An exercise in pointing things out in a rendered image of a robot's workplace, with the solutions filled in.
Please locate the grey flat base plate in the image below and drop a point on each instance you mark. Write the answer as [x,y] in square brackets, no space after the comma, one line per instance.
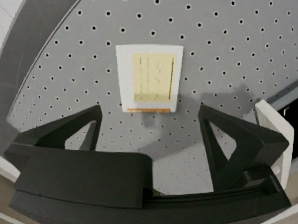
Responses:
[235,54]

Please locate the white imager box with drawer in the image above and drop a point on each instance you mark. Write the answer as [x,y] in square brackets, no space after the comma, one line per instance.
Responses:
[286,122]

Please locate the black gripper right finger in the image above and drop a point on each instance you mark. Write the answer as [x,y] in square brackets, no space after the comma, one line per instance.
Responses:
[257,147]

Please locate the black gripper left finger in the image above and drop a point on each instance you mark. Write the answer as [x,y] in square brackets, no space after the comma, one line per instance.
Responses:
[54,134]

